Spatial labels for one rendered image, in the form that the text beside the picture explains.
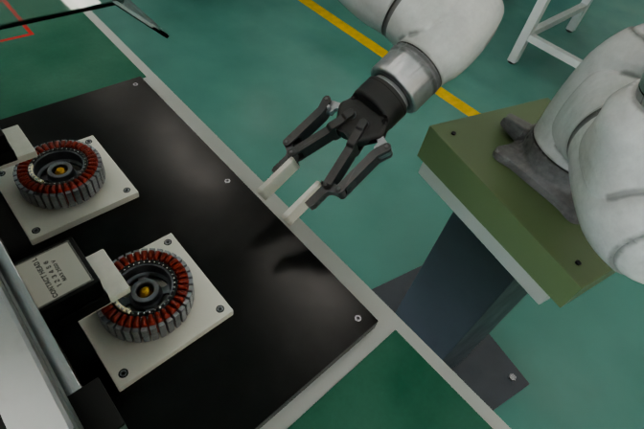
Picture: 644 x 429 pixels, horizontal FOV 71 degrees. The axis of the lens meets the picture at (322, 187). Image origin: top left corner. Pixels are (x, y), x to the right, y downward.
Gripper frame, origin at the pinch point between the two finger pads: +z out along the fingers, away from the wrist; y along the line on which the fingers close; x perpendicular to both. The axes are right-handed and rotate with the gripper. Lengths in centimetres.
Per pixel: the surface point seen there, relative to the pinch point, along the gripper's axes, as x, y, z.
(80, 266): 20.5, -0.8, 19.8
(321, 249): -9.6, -5.9, 2.4
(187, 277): 6.4, -1.9, 16.4
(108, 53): -8, 57, 5
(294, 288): -3.4, -9.4, 8.7
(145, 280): 7.8, 1.1, 20.2
